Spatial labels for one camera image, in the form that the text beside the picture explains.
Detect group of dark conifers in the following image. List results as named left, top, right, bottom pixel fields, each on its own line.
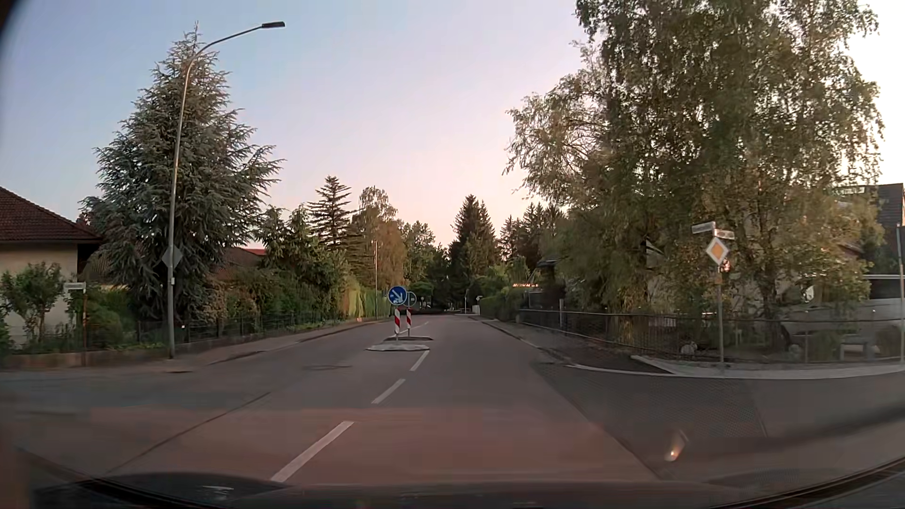
left=448, top=194, right=567, bottom=308

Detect green hedge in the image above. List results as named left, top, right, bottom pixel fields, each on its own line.
left=478, top=286, right=527, bottom=321

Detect blue round sign with beacons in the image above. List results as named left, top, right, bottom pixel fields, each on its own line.
left=387, top=285, right=419, bottom=338

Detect kerbed traffic island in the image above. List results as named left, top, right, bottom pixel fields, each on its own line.
left=365, top=335, right=434, bottom=353

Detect row of trees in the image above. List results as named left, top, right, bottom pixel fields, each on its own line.
left=255, top=176, right=453, bottom=319

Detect grey asphalt road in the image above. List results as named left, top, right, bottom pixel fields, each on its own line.
left=0, top=314, right=905, bottom=489

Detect grey pavement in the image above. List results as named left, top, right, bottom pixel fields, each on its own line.
left=0, top=318, right=386, bottom=376
left=475, top=316, right=905, bottom=380

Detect road markings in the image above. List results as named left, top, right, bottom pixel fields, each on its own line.
left=270, top=320, right=431, bottom=484

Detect car's own bonnet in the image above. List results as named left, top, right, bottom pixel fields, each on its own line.
left=28, top=456, right=905, bottom=509

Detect dark metal fence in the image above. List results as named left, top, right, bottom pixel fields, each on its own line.
left=14, top=311, right=347, bottom=352
left=518, top=308, right=905, bottom=364

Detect yellow diamond priority road sign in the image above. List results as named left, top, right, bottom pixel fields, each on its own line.
left=691, top=221, right=737, bottom=366

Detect large dark conifer tree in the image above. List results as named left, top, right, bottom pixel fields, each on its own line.
left=79, top=28, right=284, bottom=322

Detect large birch tree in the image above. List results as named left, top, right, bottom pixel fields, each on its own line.
left=505, top=0, right=885, bottom=333

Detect house with red tiled roof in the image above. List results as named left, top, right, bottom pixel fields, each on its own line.
left=0, top=186, right=101, bottom=340

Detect small leafy tree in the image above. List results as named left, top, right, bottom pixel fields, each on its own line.
left=0, top=262, right=66, bottom=342

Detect house with dark roof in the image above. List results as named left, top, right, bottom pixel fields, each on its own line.
left=785, top=183, right=905, bottom=326

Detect grey pole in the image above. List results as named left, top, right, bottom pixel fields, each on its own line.
left=895, top=223, right=905, bottom=363

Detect tall grey lamp post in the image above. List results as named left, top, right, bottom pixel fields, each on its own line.
left=161, top=20, right=287, bottom=359

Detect street name sign on post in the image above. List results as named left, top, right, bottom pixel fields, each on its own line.
left=65, top=281, right=89, bottom=352

